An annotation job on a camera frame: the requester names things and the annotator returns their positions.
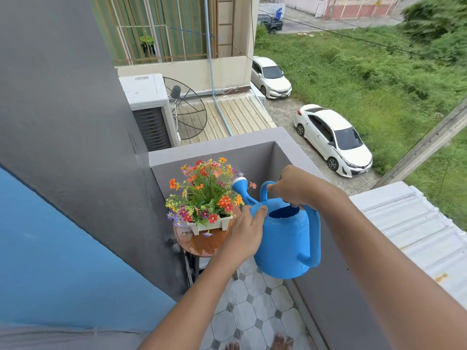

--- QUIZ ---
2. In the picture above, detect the beige corrugated metal roof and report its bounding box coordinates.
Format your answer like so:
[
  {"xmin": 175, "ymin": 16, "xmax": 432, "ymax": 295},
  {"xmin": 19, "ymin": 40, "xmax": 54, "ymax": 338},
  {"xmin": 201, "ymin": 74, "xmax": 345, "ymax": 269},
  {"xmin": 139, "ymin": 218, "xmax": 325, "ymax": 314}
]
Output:
[{"xmin": 174, "ymin": 94, "xmax": 277, "ymax": 147}]

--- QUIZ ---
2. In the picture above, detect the colourful flower bunch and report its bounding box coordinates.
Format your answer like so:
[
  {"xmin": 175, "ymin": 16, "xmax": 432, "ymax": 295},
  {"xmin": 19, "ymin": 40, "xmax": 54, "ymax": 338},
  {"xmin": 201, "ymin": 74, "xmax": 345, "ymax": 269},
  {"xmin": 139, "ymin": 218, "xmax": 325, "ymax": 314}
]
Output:
[{"xmin": 165, "ymin": 157, "xmax": 258, "ymax": 238}]

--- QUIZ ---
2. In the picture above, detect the person's right foot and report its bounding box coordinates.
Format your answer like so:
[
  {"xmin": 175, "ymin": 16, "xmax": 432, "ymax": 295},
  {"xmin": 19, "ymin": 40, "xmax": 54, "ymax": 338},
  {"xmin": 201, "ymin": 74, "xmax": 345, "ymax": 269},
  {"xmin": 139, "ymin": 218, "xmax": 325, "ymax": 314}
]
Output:
[{"xmin": 271, "ymin": 334, "xmax": 295, "ymax": 350}]

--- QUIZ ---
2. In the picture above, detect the overhead power cable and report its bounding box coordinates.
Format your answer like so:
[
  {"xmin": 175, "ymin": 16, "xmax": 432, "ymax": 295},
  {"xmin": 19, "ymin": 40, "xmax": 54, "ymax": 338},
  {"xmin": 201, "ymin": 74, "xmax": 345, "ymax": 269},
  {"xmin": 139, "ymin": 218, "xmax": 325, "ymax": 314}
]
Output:
[{"xmin": 282, "ymin": 16, "xmax": 467, "ymax": 68}]

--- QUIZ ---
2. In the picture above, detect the person's right forearm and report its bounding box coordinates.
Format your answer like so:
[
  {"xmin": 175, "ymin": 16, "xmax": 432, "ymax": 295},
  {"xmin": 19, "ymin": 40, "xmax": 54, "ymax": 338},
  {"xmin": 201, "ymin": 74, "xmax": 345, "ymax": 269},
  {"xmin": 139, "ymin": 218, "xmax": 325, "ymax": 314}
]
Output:
[{"xmin": 312, "ymin": 183, "xmax": 467, "ymax": 350}]

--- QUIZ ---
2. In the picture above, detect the person's right hand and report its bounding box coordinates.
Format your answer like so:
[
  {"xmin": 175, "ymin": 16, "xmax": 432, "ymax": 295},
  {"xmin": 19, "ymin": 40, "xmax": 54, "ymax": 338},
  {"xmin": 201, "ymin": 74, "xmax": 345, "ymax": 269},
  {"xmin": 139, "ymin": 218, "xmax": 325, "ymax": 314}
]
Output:
[{"xmin": 266, "ymin": 165, "xmax": 331, "ymax": 210}]

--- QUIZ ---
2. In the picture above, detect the white planter box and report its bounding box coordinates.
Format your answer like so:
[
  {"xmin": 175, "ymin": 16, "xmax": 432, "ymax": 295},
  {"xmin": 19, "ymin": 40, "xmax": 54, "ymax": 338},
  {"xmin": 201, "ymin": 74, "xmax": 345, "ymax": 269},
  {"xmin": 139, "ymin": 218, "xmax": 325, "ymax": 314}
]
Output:
[{"xmin": 185, "ymin": 215, "xmax": 233, "ymax": 236}]

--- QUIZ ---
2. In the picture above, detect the blue drain pipe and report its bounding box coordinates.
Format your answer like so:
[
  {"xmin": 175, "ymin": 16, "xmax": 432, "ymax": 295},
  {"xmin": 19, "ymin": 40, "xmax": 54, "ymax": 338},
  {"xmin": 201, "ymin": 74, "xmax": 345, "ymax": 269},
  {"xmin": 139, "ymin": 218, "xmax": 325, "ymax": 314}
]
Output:
[{"xmin": 203, "ymin": 0, "xmax": 234, "ymax": 137}]

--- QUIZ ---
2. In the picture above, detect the white corrugated roof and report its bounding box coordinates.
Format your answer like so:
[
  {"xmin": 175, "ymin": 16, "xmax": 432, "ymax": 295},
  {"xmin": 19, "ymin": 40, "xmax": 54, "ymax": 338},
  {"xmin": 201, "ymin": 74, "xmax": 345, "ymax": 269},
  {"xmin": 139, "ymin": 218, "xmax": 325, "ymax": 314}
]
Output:
[{"xmin": 348, "ymin": 181, "xmax": 467, "ymax": 311}]

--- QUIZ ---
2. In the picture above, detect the round wooden side table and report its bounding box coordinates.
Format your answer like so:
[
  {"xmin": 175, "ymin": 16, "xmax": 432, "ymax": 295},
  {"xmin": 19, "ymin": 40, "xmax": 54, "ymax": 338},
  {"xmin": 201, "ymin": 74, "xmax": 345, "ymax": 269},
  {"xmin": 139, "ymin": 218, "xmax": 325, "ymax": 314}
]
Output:
[{"xmin": 173, "ymin": 206, "xmax": 243, "ymax": 289}]

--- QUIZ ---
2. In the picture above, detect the brown window grille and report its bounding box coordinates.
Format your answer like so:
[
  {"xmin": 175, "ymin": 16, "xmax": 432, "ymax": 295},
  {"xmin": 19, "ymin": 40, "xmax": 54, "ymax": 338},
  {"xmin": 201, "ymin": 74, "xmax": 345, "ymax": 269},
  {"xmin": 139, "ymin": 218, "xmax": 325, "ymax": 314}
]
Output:
[{"xmin": 88, "ymin": 0, "xmax": 220, "ymax": 66}]

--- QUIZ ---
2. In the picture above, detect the blue plastic watering can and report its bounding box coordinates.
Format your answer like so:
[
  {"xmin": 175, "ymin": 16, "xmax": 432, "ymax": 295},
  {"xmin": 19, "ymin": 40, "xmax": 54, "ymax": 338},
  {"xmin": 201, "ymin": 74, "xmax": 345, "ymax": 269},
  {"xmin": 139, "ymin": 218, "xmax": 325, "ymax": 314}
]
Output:
[{"xmin": 232, "ymin": 177, "xmax": 322, "ymax": 280}]

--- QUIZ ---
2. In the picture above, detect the person's left hand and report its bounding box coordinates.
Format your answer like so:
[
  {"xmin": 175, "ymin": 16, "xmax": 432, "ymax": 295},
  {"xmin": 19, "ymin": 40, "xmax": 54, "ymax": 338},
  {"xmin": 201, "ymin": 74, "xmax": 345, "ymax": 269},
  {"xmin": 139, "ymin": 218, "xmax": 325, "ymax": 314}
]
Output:
[{"xmin": 219, "ymin": 206, "xmax": 269, "ymax": 265}]

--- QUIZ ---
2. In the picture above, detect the person's left forearm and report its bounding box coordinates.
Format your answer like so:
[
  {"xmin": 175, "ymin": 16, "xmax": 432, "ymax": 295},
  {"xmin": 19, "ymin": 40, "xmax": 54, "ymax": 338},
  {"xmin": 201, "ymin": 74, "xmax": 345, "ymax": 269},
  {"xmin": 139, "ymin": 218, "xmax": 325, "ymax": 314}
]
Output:
[{"xmin": 138, "ymin": 249, "xmax": 252, "ymax": 350}]

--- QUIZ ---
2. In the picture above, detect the grey clothing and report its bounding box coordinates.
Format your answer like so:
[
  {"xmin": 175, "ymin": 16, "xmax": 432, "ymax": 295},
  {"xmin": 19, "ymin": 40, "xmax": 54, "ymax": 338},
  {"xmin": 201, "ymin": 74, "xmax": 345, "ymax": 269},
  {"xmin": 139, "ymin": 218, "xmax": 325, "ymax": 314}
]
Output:
[{"xmin": 0, "ymin": 323, "xmax": 155, "ymax": 350}]

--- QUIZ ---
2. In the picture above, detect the white air conditioner outdoor unit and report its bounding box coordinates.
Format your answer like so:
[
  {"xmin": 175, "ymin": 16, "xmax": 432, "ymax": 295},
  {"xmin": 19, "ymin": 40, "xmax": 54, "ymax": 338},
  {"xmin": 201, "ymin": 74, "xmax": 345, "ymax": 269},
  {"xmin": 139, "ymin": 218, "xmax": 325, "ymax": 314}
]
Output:
[{"xmin": 119, "ymin": 73, "xmax": 181, "ymax": 152}]

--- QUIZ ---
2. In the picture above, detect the dark pickup truck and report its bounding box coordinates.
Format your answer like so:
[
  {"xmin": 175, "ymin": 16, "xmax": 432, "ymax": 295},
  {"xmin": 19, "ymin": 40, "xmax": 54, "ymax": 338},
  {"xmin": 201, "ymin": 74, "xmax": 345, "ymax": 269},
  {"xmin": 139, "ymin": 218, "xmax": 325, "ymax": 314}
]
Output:
[{"xmin": 257, "ymin": 13, "xmax": 284, "ymax": 34}]

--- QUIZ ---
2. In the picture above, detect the concrete utility pole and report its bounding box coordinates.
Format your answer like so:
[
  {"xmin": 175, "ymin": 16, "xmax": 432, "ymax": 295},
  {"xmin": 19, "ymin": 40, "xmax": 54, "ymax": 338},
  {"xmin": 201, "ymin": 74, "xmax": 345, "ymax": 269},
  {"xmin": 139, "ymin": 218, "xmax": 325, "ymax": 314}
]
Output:
[{"xmin": 372, "ymin": 101, "xmax": 467, "ymax": 190}]

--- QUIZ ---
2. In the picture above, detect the white sedan car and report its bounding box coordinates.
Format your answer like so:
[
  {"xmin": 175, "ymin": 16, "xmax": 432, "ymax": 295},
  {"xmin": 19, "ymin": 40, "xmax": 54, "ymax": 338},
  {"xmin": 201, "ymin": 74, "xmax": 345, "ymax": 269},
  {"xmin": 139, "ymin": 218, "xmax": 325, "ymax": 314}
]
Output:
[
  {"xmin": 251, "ymin": 56, "xmax": 293, "ymax": 100},
  {"xmin": 293, "ymin": 104, "xmax": 374, "ymax": 178}
]

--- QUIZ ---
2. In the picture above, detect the green potted plant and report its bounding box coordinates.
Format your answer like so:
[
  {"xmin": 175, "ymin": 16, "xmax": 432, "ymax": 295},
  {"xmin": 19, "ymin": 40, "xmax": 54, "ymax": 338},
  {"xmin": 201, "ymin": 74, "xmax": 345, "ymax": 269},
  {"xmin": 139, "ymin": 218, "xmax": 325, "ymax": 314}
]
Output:
[{"xmin": 139, "ymin": 35, "xmax": 156, "ymax": 58}]

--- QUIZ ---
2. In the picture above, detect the black mesh satellite dish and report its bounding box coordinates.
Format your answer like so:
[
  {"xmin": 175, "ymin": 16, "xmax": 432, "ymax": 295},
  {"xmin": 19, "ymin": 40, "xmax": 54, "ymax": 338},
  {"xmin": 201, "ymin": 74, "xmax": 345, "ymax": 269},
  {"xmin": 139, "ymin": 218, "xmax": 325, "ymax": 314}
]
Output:
[{"xmin": 163, "ymin": 77, "xmax": 208, "ymax": 141}]

